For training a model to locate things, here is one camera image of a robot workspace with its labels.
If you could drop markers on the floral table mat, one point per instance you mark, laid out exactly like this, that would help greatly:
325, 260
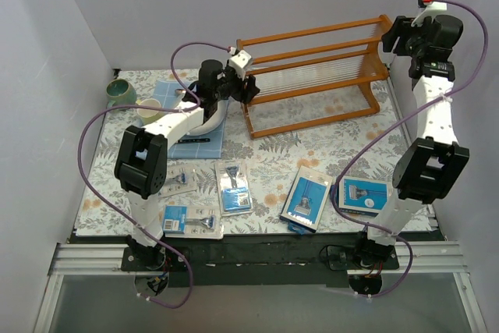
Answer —
364, 147

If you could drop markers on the aluminium frame rail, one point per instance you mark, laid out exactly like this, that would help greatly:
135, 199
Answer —
430, 257

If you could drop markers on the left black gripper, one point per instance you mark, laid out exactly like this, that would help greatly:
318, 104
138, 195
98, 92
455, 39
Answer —
245, 87

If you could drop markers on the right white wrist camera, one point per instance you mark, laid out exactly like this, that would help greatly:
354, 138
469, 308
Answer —
428, 8

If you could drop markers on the razor blister pack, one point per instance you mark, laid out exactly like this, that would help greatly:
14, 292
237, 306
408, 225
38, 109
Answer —
233, 188
179, 179
192, 222

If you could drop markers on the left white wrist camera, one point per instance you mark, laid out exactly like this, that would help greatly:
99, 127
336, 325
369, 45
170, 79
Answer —
240, 62

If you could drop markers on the white paper plate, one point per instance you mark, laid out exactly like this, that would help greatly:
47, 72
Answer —
213, 122

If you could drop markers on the black handled fork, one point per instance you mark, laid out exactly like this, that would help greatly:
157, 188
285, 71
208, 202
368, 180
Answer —
197, 140

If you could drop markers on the green ceramic mug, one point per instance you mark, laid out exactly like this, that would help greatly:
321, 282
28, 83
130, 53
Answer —
120, 92

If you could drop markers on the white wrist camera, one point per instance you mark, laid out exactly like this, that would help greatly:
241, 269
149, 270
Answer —
240, 62
428, 8

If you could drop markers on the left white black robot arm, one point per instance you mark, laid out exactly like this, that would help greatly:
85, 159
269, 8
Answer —
141, 166

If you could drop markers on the pale yellow cup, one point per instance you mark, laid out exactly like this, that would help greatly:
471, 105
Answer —
147, 116

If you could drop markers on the white blue harrys razor box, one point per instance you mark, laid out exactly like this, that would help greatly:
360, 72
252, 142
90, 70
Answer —
361, 196

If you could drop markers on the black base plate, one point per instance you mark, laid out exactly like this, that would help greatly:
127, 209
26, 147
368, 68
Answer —
282, 259

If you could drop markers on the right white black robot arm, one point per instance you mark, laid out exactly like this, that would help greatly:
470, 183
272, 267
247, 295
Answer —
430, 167

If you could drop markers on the orange wooden shelf rack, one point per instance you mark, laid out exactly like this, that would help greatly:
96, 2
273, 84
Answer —
292, 74

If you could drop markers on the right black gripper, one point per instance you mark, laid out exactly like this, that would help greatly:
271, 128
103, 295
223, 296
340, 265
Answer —
395, 35

